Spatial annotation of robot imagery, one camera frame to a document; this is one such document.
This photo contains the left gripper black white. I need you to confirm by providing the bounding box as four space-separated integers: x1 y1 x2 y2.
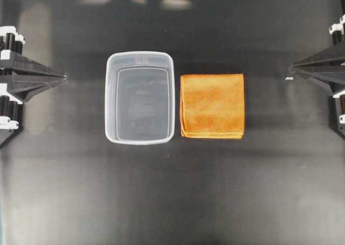
1 26 67 147

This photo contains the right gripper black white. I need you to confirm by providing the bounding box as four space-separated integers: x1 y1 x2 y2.
290 21 344 138

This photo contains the clear plastic container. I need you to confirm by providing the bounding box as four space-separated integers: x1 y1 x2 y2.
105 51 176 145

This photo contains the folded orange towel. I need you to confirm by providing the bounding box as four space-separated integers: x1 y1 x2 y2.
180 74 245 139

